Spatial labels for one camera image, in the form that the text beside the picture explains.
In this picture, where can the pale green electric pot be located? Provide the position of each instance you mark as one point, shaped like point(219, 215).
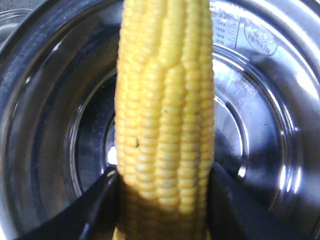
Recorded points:
point(57, 87)

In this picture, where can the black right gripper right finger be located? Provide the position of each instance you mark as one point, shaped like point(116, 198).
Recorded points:
point(233, 214)

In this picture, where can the glass pot lid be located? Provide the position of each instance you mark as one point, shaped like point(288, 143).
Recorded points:
point(10, 20)

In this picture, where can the yellow corn cob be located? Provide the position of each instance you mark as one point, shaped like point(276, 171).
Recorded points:
point(164, 119)

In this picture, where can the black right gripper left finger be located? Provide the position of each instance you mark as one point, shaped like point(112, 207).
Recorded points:
point(93, 216)

